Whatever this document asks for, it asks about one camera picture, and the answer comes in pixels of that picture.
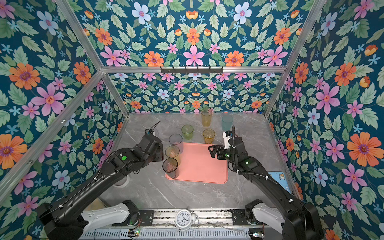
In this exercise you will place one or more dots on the short yellow glass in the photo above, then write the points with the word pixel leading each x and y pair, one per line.
pixel 209 136

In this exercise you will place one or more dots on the white alarm clock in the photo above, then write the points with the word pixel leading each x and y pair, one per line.
pixel 184 220

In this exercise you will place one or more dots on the tall yellow glass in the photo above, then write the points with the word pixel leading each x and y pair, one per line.
pixel 206 117

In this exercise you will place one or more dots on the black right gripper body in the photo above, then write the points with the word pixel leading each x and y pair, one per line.
pixel 227 155

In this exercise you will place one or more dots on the tall grey smoky glass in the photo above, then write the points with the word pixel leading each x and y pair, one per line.
pixel 170 167

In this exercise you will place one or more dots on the short green glass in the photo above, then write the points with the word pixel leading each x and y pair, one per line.
pixel 188 132

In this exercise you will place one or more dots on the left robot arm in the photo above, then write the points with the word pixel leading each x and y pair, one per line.
pixel 68 218

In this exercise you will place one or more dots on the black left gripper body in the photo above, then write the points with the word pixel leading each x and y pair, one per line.
pixel 159 156

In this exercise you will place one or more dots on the tall green glass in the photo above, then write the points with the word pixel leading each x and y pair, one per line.
pixel 173 152

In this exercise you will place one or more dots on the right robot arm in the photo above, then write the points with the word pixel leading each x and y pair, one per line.
pixel 291 217

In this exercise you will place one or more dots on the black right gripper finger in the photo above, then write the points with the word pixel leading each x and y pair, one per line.
pixel 217 147
pixel 215 153

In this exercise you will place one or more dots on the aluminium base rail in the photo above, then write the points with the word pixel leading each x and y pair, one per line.
pixel 204 224

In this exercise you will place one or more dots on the black hook rail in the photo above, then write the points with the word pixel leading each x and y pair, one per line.
pixel 191 70

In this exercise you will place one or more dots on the pink plastic tray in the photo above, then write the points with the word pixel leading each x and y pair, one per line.
pixel 198 166

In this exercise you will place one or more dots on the teal frosted glass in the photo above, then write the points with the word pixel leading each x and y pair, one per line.
pixel 227 122

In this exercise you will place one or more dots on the clear blue tall glass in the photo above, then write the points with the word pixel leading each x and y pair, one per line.
pixel 177 140

